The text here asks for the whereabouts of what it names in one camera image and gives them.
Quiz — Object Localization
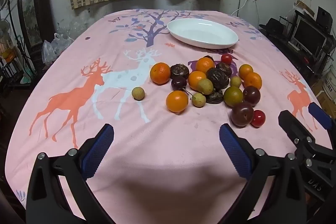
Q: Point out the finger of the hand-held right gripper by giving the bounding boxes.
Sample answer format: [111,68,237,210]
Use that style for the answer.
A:
[278,110,336,202]
[308,103,336,136]

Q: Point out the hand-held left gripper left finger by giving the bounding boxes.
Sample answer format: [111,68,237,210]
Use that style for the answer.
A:
[25,123,114,224]

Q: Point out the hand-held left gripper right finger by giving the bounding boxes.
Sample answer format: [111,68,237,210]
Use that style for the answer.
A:
[219,123,307,224]

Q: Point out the red cherry tomato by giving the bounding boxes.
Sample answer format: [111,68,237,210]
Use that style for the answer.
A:
[221,53,234,65]
[251,110,266,127]

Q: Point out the dark purple plum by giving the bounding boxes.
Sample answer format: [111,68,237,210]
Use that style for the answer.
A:
[243,85,261,106]
[230,102,255,127]

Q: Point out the green-brown tomato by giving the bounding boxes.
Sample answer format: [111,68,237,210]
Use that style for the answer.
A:
[223,86,244,107]

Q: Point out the small orange tangerine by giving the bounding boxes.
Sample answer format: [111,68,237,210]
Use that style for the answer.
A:
[238,64,254,80]

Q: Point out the large dark water chestnut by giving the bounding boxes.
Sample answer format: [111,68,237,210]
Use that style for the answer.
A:
[206,68,230,90]

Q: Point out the dark brown water chestnut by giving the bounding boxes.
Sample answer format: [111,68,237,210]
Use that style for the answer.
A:
[170,63,190,80]
[216,62,233,77]
[205,90,224,104]

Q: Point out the white oval plate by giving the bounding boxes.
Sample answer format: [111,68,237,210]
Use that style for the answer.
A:
[167,19,239,50]

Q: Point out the cardboard box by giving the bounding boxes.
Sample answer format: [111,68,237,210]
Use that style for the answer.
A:
[322,74,336,109]

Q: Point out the pink deer-print tablecloth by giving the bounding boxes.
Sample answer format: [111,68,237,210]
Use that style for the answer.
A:
[5,9,332,219]

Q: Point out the black desk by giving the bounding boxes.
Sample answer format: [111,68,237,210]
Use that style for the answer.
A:
[262,30,336,80]

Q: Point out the computer monitor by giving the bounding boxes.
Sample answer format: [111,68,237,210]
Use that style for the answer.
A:
[291,17,327,55]

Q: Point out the black speaker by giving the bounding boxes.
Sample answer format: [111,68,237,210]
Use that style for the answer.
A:
[316,6,333,30]

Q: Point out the clear plastic bags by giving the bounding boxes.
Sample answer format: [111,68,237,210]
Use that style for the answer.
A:
[42,33,74,64]

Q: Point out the dark framed picture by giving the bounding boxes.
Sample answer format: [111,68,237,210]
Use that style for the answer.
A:
[17,0,45,48]

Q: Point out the white power cable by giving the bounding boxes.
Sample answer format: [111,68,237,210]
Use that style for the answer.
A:
[231,0,248,16]

